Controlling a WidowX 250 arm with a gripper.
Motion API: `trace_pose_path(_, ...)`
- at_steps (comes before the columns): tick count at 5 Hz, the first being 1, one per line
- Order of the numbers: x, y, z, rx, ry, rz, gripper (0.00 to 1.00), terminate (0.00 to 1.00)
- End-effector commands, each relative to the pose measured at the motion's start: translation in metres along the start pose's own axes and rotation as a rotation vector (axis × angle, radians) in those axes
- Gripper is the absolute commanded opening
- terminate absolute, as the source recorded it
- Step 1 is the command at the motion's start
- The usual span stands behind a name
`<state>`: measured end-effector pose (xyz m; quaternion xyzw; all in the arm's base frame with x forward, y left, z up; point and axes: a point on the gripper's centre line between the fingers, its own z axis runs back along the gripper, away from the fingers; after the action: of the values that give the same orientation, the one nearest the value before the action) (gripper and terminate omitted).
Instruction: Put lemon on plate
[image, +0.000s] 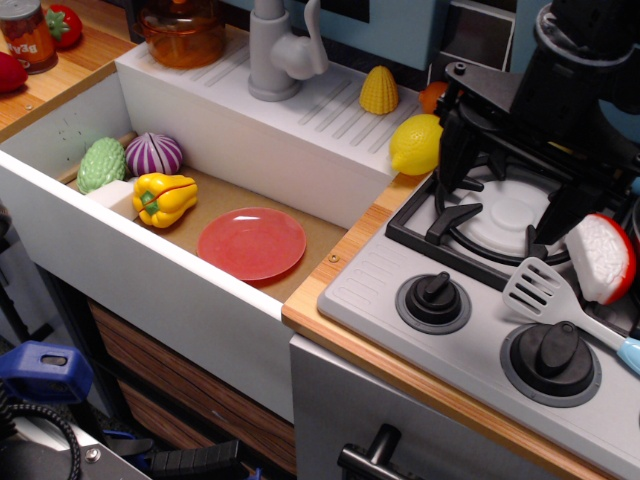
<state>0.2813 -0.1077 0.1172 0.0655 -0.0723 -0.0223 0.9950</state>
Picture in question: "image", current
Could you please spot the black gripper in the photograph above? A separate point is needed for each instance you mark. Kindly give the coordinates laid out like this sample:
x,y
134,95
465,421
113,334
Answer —
x,y
484,110

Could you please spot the yellow plastic lemon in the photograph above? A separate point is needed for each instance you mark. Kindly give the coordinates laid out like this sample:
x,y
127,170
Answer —
x,y
415,145

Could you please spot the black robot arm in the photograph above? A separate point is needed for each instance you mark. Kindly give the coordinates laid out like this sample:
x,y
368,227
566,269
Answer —
x,y
589,47

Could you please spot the red plastic plate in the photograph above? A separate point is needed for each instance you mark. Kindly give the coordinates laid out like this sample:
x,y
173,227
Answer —
x,y
253,244

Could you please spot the black stove grate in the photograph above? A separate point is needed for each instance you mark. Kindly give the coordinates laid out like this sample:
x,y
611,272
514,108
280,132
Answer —
x,y
480,232

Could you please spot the orange toy carrot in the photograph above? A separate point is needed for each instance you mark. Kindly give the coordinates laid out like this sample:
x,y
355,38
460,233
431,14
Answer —
x,y
429,96

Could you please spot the red white toy sushi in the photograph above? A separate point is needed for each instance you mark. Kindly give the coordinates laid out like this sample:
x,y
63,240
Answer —
x,y
603,258

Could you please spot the small black stove knob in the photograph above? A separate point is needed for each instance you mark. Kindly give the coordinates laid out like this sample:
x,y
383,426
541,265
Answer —
x,y
433,304

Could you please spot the yellow toy corn piece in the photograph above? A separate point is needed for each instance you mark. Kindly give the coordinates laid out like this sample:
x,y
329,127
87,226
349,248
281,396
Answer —
x,y
379,94

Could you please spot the large black stove knob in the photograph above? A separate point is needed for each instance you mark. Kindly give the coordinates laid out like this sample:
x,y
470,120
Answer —
x,y
551,364

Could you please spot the grey toy faucet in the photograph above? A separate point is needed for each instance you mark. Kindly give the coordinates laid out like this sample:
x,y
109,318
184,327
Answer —
x,y
280,60

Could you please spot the white sink basin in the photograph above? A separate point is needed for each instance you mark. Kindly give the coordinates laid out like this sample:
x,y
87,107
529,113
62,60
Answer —
x,y
318,156

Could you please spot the yellow toy bell pepper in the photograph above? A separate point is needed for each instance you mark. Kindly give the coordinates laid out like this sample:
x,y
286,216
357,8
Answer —
x,y
161,199

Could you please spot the orange transparent pot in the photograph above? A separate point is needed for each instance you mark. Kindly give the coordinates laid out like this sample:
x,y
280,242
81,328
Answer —
x,y
183,34

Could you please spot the purple toy onion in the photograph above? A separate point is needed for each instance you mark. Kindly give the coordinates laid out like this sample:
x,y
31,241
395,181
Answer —
x,y
153,153

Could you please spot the white foam block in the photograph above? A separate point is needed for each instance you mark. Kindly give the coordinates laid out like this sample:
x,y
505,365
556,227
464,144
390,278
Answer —
x,y
117,197

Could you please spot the green toy bitter gourd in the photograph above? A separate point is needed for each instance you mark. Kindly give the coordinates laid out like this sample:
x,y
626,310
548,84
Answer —
x,y
103,163

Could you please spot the red toy strawberry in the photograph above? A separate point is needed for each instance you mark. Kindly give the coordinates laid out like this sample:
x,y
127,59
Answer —
x,y
64,25

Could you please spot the red toy fruit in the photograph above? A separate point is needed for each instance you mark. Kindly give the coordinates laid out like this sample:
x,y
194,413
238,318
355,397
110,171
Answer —
x,y
12,74

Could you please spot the toy beans can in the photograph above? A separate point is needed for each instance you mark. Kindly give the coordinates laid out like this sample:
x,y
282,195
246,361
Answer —
x,y
27,35

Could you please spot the blue clamp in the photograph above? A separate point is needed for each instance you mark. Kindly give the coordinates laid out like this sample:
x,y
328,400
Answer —
x,y
46,373

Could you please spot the grey spatula blue handle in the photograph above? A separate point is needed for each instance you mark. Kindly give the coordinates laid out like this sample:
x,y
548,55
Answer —
x,y
539,293

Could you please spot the metal oven door handle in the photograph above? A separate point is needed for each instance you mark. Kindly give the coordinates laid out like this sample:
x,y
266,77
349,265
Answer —
x,y
375,461

